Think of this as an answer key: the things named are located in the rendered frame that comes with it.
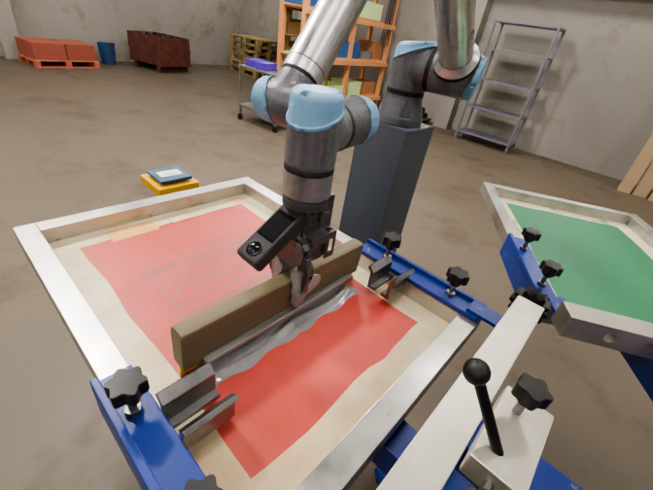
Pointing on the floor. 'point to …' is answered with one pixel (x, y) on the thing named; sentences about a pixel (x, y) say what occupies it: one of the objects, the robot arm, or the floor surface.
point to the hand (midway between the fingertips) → (285, 297)
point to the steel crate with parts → (159, 51)
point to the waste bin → (107, 52)
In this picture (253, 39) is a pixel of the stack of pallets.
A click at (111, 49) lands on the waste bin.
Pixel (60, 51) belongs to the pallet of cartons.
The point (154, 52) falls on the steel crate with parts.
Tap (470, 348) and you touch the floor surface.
